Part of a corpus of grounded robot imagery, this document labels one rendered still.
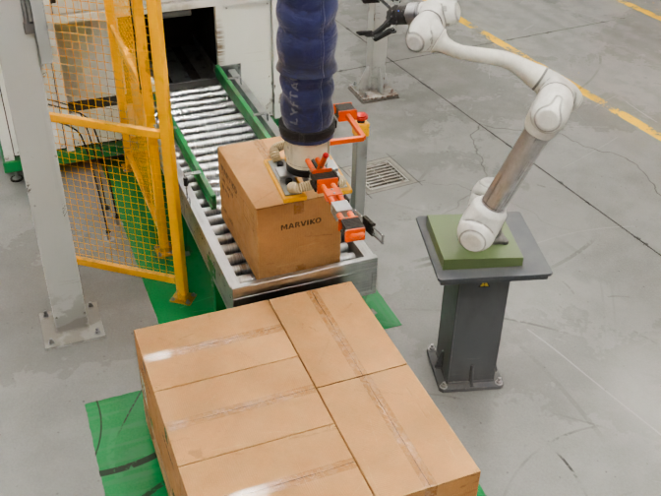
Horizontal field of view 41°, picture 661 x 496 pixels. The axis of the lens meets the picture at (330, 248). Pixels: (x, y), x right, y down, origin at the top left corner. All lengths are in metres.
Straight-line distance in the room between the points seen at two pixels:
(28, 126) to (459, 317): 2.10
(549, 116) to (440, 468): 1.32
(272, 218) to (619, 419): 1.86
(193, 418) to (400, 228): 2.40
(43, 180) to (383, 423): 1.93
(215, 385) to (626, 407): 1.98
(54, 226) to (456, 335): 1.96
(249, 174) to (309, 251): 0.44
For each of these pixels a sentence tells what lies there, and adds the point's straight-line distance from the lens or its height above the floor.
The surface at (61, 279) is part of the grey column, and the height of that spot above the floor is 0.34.
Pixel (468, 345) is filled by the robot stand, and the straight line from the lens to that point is 4.16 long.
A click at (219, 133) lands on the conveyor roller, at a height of 0.54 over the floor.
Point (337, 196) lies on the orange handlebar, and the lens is 3.27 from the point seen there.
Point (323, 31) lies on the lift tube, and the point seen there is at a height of 1.78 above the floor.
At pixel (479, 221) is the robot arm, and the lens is 3.57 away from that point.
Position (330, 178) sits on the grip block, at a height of 1.27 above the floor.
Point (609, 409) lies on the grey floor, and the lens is 4.38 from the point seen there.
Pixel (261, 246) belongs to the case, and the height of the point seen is 0.75.
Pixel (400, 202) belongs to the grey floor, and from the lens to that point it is 5.63.
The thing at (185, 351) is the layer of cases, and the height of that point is 0.54.
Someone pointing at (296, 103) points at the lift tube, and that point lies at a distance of 3.39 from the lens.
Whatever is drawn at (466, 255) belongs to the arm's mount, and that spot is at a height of 0.80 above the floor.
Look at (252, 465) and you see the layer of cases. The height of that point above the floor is 0.54.
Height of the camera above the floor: 2.94
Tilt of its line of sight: 35 degrees down
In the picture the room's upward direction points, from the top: 1 degrees clockwise
